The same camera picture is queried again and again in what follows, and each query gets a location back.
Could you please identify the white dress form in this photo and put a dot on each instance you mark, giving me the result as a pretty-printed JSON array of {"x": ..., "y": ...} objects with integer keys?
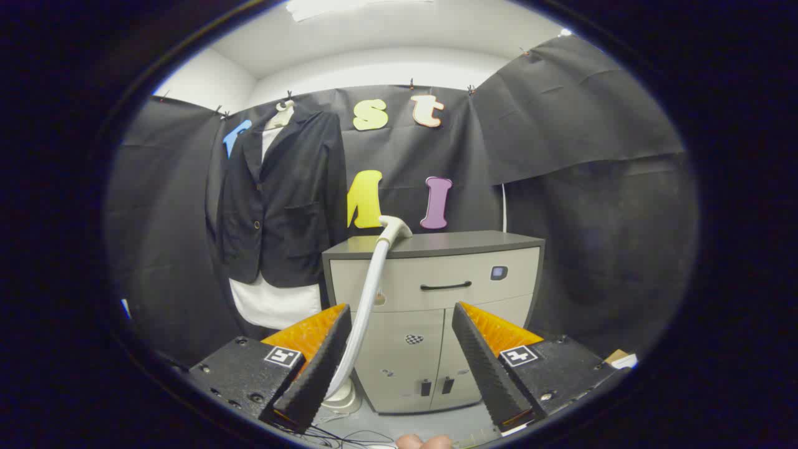
[{"x": 274, "y": 305}]

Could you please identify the ceiling light panel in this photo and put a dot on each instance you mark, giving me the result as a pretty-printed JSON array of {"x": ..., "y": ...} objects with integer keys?
[{"x": 312, "y": 9}]

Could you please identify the black blazer jacket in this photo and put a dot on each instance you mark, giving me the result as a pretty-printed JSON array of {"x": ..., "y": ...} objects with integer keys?
[{"x": 293, "y": 206}]

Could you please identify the black backdrop cloth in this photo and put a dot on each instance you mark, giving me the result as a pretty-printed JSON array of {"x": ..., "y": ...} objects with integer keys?
[{"x": 561, "y": 125}]

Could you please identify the grey beige cabinet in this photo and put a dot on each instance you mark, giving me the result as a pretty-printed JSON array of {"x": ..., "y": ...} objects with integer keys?
[{"x": 436, "y": 274}]

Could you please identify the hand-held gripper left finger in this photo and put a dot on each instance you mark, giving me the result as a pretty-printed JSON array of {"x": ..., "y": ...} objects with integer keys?
[{"x": 317, "y": 381}]

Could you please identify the small cardboard box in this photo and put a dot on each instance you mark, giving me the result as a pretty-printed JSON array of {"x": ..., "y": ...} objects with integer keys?
[{"x": 617, "y": 357}]

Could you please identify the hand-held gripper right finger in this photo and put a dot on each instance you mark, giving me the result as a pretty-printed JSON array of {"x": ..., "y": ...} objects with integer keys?
[{"x": 487, "y": 374}]

